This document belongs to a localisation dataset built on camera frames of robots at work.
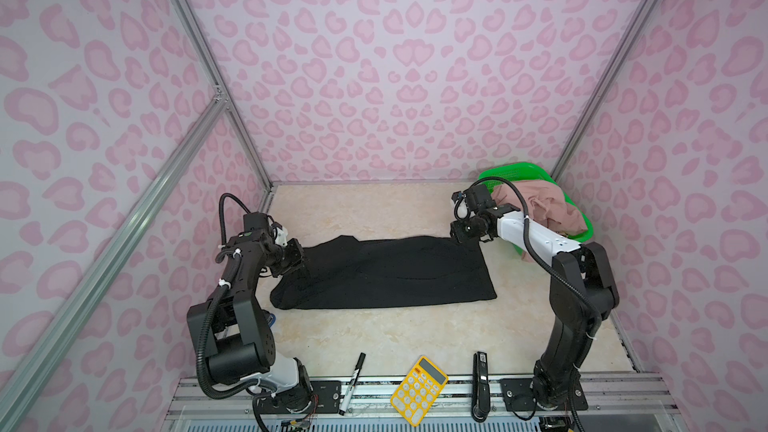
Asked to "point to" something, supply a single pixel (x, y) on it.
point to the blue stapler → (272, 321)
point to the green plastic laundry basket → (531, 171)
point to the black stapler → (481, 388)
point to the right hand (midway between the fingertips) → (459, 228)
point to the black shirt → (340, 271)
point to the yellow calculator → (418, 390)
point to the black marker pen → (352, 383)
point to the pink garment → (547, 205)
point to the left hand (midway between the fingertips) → (306, 254)
